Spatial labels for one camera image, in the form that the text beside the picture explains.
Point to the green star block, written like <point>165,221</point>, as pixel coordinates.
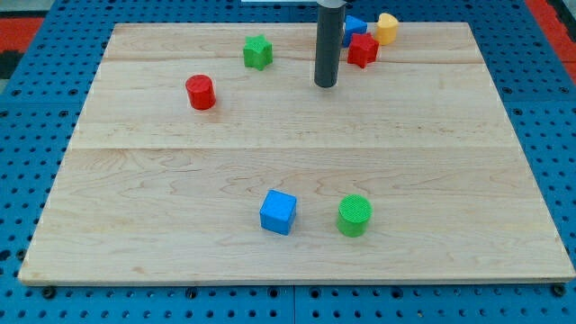
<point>257,52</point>

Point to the red star block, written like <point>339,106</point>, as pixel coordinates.
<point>362,50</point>

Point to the blue cube block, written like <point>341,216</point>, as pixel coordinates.
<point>277,212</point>

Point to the light wooden board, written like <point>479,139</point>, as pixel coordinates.
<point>152,192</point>

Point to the green cylinder block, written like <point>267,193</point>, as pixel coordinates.
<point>354,214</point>

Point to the red cylinder block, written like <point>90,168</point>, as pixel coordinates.
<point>200,91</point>

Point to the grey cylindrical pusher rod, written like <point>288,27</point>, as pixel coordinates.
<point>330,24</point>

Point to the blue triangle block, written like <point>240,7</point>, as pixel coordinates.
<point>353,25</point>

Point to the yellow heart block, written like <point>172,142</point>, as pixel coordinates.
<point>386,29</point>

